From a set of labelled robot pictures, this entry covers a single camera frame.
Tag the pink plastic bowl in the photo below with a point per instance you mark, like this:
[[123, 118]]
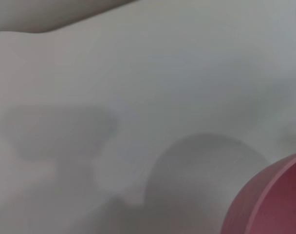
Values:
[[279, 200]]

